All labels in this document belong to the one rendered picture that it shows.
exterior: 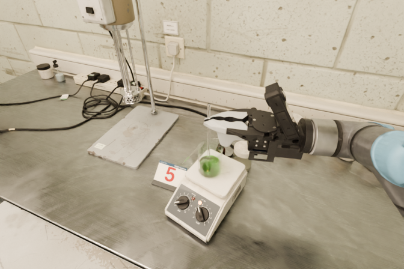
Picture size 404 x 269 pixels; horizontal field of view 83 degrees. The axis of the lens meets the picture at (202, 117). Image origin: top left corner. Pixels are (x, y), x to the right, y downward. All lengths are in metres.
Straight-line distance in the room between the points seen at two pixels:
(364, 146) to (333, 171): 0.38
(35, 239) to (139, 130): 0.42
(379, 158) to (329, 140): 0.10
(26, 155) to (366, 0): 1.13
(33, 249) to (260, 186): 0.57
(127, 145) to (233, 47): 0.52
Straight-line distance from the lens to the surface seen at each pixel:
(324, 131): 0.49
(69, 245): 0.67
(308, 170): 0.79
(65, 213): 0.73
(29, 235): 0.74
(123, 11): 0.67
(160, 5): 0.98
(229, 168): 0.62
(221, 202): 0.58
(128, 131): 0.88
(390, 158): 0.41
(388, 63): 0.92
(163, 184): 0.69
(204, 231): 0.58
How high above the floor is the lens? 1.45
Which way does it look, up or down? 36 degrees down
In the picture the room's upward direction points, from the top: straight up
